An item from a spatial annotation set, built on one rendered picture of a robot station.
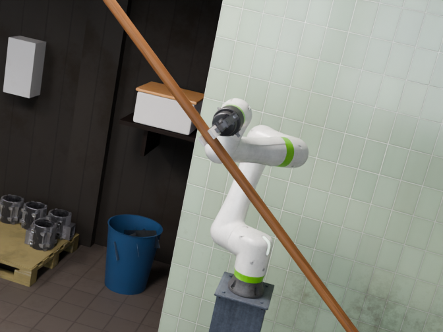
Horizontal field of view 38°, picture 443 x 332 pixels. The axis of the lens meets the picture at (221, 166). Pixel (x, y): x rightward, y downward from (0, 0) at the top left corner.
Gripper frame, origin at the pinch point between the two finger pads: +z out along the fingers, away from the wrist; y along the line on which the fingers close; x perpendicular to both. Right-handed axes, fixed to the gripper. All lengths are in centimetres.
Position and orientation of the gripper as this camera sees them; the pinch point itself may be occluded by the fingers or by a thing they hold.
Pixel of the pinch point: (209, 136)
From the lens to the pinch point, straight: 185.5
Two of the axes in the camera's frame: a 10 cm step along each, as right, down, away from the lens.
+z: -2.4, 2.5, -9.4
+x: -6.0, -8.0, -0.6
